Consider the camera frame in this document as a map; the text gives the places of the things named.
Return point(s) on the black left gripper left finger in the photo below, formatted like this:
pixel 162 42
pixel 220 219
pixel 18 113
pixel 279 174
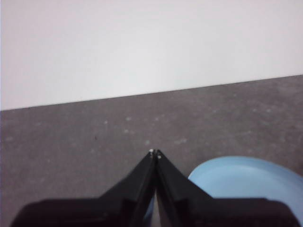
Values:
pixel 106 210

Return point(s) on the blue round plate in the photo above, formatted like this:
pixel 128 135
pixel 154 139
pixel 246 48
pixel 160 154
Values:
pixel 236 177

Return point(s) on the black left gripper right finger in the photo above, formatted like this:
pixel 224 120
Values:
pixel 201 210

